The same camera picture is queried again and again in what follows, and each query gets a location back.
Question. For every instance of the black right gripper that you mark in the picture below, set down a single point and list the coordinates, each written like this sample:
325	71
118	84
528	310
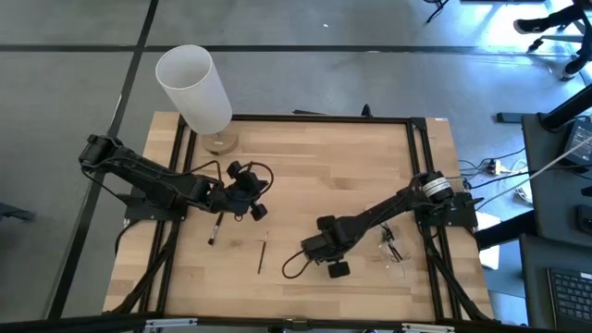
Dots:
324	247

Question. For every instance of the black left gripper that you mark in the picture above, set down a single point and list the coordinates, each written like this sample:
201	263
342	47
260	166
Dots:
238	196

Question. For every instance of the thick black makeup brush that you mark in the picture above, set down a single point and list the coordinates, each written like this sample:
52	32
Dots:
216	230

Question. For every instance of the slim black makeup brush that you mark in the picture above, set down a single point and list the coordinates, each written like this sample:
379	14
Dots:
394	253
262	253

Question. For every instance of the long silver ferrule makeup brush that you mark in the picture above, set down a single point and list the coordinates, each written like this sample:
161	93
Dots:
385	233

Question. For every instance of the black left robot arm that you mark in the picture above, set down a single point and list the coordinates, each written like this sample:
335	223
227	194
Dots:
139	173

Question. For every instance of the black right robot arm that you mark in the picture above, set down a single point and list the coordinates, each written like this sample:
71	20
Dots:
379	210

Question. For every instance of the clear plastic bag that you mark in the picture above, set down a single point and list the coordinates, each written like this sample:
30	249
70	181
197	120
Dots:
407	275

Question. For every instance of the black flat bar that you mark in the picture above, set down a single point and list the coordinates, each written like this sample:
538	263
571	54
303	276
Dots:
307	112

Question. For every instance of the white cylindrical cup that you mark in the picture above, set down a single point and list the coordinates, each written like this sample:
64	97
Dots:
194	88

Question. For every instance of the black clamp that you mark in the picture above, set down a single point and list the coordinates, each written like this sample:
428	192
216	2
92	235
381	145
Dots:
366	111

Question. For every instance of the white paper sheet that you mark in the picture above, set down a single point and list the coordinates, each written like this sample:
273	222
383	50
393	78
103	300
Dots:
490	254

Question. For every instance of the black desk leg bar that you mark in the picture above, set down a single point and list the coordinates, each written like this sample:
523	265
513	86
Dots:
504	229

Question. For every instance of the white power strip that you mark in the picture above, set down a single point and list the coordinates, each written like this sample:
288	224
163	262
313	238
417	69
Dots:
495	166

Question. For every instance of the dark grey desk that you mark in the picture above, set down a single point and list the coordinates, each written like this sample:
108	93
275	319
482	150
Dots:
536	287
550	194

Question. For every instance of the black floor object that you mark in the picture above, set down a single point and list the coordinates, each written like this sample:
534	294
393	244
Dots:
14	213

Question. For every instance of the black keyboard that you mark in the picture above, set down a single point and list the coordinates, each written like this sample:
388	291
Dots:
573	296

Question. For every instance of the black chair base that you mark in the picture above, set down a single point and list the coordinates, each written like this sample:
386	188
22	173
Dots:
437	9

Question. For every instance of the black desk device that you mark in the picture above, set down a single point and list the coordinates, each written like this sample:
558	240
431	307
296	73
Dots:
580	143

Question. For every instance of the black monitor pole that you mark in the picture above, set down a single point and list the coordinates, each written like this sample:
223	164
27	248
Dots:
566	111

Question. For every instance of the grey chair base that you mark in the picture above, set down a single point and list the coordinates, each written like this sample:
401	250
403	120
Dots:
555	39

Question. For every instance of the person's leg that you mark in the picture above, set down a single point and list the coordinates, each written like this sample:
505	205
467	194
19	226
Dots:
575	65
541	20

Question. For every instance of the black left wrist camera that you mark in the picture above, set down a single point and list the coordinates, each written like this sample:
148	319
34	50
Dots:
258	212

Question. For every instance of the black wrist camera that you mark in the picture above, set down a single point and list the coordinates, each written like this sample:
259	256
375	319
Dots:
258	212
339	269

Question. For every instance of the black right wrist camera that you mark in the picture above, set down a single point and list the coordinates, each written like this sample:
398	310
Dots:
339	269

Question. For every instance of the black aluminium table frame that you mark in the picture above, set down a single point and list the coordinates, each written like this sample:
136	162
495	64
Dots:
324	118

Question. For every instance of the silver frame bracket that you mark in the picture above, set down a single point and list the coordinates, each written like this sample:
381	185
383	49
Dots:
427	328
171	323

